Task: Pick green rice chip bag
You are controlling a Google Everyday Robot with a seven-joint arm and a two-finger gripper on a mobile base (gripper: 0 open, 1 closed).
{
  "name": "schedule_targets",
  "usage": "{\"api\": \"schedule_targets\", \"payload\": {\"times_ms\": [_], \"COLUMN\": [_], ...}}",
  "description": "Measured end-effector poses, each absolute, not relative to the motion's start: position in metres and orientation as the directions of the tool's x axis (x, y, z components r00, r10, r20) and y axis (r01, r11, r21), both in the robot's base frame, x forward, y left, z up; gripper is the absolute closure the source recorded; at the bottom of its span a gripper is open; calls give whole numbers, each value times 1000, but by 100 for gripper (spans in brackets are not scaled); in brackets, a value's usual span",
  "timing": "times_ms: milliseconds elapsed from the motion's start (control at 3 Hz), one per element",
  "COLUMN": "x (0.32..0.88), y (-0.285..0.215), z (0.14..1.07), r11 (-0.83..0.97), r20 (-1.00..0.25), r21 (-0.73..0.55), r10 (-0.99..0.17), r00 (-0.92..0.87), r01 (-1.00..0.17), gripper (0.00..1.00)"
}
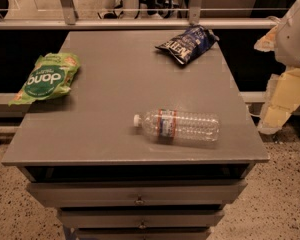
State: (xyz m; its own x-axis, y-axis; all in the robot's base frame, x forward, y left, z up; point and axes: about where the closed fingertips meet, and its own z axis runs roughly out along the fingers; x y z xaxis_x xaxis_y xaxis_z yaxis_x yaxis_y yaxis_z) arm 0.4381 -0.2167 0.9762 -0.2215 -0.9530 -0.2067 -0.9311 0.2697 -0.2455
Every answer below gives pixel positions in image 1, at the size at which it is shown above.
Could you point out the dark blue chip bag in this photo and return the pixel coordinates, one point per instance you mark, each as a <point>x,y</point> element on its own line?
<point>191,44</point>

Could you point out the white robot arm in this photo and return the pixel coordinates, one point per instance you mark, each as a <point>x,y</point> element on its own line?
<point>282,96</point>

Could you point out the green rice chip bag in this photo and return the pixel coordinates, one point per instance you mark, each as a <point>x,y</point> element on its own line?
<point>51,78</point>

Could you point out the clear plastic water bottle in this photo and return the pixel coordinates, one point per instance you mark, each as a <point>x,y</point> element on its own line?
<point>175,124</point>

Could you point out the metal railing frame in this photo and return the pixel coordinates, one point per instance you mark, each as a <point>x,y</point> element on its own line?
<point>28,28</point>

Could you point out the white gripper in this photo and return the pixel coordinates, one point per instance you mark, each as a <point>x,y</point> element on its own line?
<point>294,41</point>

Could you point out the grey drawer cabinet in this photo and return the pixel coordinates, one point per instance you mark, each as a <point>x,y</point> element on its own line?
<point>109,180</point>

